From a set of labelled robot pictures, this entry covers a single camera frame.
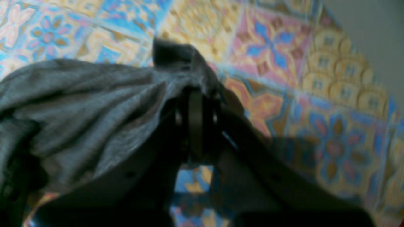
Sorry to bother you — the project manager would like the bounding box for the patterned tablecloth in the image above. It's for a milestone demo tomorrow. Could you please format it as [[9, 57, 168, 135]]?
[[1, 0, 403, 227]]

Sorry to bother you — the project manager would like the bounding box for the grey t-shirt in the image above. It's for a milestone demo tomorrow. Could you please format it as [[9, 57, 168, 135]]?
[[0, 38, 221, 196]]

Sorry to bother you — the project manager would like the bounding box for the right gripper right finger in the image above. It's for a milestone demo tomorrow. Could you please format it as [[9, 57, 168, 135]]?
[[202, 96, 374, 227]]

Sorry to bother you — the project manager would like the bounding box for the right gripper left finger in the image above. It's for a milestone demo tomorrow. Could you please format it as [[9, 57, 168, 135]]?
[[29, 91, 202, 227]]

